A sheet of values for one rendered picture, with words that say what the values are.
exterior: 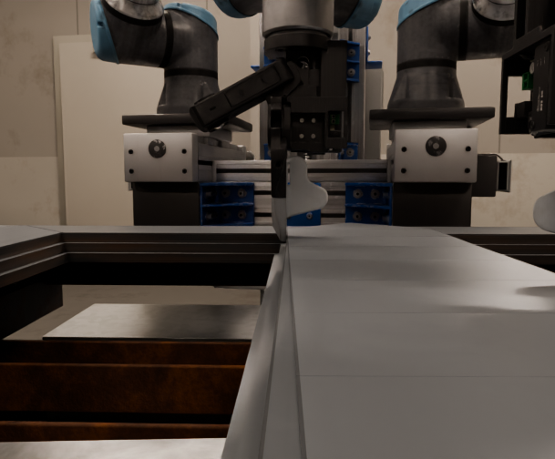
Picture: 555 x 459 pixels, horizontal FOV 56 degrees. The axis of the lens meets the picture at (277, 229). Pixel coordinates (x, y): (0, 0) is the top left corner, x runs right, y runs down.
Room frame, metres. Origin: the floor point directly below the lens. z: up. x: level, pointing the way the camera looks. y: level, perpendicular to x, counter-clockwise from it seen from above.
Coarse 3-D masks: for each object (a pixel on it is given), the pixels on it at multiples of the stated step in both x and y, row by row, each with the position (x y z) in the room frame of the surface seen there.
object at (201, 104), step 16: (272, 64) 0.55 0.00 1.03; (240, 80) 0.55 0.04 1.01; (256, 80) 0.55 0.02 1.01; (272, 80) 0.55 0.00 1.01; (288, 80) 0.55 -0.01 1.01; (208, 96) 0.56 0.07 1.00; (224, 96) 0.54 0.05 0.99; (240, 96) 0.54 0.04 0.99; (256, 96) 0.55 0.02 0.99; (192, 112) 0.55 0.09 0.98; (208, 112) 0.54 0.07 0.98; (224, 112) 0.54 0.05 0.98; (240, 112) 0.58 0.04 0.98; (208, 128) 0.56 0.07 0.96
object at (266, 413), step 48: (48, 240) 0.58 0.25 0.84; (96, 240) 0.61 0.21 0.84; (144, 240) 0.61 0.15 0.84; (192, 240) 0.61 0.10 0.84; (240, 240) 0.60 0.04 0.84; (480, 240) 0.59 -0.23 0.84; (528, 240) 0.59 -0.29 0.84; (288, 288) 0.31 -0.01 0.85; (288, 336) 0.21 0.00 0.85; (288, 384) 0.16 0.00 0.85; (240, 432) 0.17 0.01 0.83; (288, 432) 0.13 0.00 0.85
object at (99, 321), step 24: (96, 312) 0.88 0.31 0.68; (120, 312) 0.88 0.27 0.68; (144, 312) 0.88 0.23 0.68; (168, 312) 0.88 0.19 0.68; (192, 312) 0.88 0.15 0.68; (216, 312) 0.88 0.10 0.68; (240, 312) 0.88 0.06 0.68; (48, 336) 0.75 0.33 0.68; (72, 336) 0.75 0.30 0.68; (96, 336) 0.75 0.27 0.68; (120, 336) 0.75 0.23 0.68; (144, 336) 0.75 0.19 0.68; (168, 336) 0.75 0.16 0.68; (192, 336) 0.75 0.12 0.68; (216, 336) 0.75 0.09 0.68; (240, 336) 0.75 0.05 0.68
